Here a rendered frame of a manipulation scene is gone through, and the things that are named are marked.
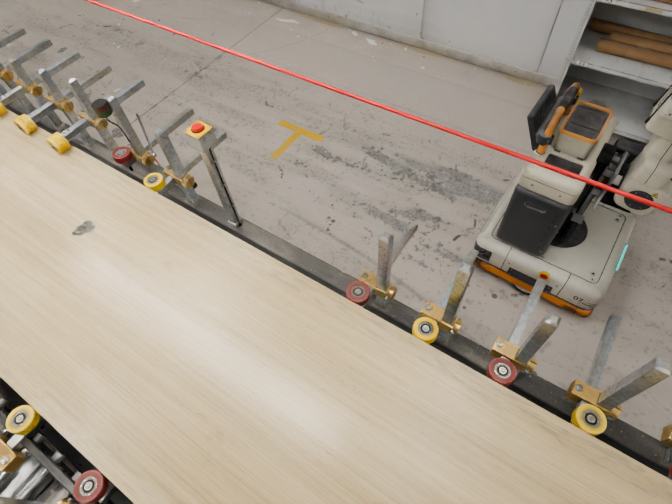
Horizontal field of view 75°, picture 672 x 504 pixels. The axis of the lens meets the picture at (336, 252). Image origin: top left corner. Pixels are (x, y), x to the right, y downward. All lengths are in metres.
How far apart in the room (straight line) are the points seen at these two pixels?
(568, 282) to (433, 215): 0.89
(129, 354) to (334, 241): 1.51
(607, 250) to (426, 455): 1.64
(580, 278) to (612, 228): 0.39
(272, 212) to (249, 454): 1.85
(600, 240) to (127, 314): 2.22
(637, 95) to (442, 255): 1.93
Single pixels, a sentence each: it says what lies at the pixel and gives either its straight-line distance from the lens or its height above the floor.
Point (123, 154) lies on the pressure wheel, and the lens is 2.16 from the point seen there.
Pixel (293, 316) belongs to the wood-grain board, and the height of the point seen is 0.90.
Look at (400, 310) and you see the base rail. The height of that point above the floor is 0.70.
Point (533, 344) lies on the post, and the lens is 1.39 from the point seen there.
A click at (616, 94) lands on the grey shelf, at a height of 0.14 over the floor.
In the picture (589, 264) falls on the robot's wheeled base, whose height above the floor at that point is 0.28.
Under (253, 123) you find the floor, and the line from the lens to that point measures 3.56.
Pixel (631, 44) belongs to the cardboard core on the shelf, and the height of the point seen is 0.59.
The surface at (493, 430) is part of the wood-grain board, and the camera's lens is 1.36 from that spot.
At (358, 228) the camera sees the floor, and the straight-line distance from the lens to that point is 2.74.
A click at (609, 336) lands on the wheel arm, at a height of 0.82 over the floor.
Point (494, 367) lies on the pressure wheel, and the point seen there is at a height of 0.91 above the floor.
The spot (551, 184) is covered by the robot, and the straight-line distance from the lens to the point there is 2.05.
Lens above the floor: 2.19
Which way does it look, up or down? 56 degrees down
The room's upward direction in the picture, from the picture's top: 6 degrees counter-clockwise
